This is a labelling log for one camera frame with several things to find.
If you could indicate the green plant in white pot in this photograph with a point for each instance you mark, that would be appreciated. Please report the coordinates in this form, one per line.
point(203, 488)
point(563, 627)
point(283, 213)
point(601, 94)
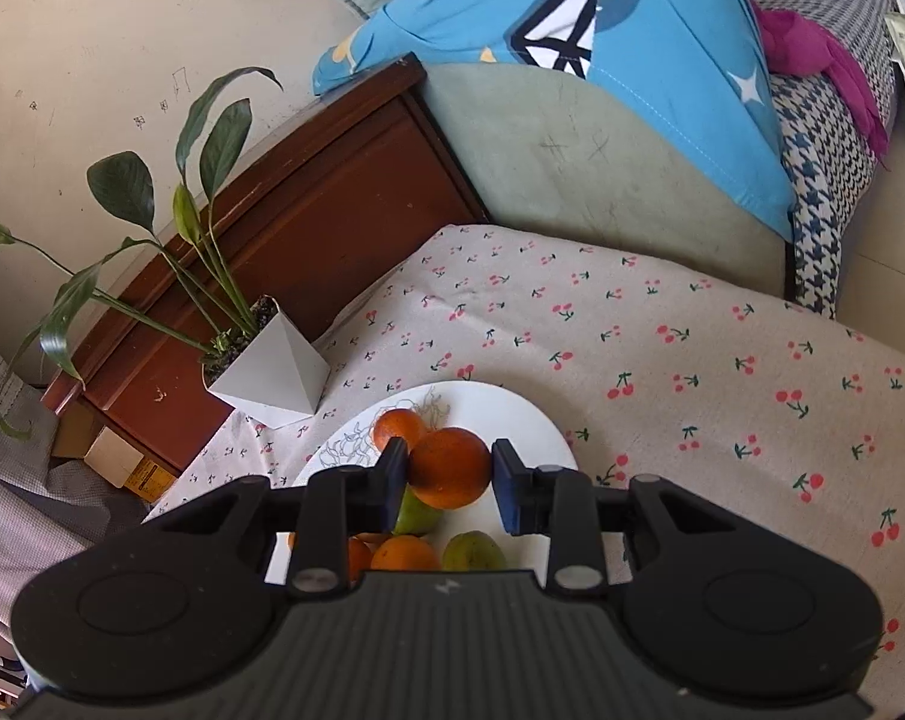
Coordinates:
point(280, 367)

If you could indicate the white plate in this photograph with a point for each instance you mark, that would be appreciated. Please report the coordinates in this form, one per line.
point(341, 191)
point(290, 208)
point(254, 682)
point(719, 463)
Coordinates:
point(512, 412)

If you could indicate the small orange mandarin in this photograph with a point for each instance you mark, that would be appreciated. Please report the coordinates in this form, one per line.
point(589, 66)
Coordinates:
point(397, 429)

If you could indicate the large orange mandarin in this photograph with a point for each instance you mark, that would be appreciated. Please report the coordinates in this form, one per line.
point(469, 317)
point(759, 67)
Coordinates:
point(406, 555)

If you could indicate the houndstooth blanket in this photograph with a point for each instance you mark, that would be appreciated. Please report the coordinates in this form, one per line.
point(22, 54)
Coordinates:
point(819, 165)

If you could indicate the green mattress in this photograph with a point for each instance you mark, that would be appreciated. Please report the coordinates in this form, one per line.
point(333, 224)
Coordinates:
point(572, 150)

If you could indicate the green lime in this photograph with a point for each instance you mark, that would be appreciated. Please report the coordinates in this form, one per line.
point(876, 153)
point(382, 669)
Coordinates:
point(418, 517)
point(473, 552)

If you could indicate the checked grey curtain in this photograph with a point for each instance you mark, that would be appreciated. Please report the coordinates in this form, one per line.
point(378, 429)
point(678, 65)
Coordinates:
point(17, 540)

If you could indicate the blue printed pillow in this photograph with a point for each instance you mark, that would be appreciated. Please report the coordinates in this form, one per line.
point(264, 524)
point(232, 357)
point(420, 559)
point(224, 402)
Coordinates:
point(669, 52)

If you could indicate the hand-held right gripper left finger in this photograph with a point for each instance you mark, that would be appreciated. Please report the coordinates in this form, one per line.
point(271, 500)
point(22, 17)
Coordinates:
point(394, 481)

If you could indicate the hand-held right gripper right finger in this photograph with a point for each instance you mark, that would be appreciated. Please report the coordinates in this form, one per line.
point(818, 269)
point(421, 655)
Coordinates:
point(505, 489)

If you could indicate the cherry print tablecloth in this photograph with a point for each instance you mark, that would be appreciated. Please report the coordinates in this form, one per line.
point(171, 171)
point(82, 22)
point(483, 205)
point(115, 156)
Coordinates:
point(684, 300)

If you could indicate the open cardboard box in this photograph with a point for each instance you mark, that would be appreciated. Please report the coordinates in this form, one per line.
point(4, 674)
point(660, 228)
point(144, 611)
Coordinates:
point(115, 457)

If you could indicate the magenta cloth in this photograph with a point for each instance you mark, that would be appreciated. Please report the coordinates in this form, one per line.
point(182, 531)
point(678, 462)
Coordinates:
point(812, 45)

